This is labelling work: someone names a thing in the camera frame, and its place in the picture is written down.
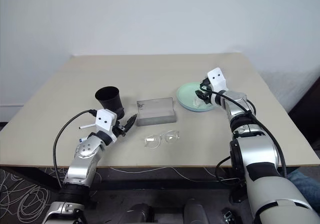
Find light green plate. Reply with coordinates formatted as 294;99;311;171
176;81;216;111

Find black cable under table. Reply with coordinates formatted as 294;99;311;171
215;155;242;185

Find clear frame glasses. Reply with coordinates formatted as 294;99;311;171
144;130;181;149

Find black plastic cup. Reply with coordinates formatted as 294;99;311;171
94;85;121;115

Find small black silver device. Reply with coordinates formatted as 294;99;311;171
221;208;236;224

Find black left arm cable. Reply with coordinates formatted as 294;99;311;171
52;109;98;188

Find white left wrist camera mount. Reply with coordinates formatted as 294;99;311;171
94;109;119;142

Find light blue plate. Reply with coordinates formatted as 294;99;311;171
178;102;215;113

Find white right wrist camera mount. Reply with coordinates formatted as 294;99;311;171
206;68;229;92

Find white cable under table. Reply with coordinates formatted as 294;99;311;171
109;166;219;182

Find dark rounded shape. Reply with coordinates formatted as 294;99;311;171
119;203;155;224
183;198;210;224

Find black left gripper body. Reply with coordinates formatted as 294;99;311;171
112;119;127;137

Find blue denim fabric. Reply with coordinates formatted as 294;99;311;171
286;169;320;205

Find grey glasses case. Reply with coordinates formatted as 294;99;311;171
135;97;177;127

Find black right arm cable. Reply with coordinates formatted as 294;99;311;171
201;88;288;177

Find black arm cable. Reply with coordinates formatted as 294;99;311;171
52;109;98;188
201;88;288;177

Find black table frame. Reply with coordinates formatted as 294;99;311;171
0;166;251;204

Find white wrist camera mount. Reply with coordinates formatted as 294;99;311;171
206;68;229;92
94;109;119;142

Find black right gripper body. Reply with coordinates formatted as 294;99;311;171
199;76;213;104

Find crumpled clear plastic piece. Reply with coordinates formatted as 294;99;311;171
191;96;205;108

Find tangled white floor cable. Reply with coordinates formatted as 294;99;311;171
0;168;66;223

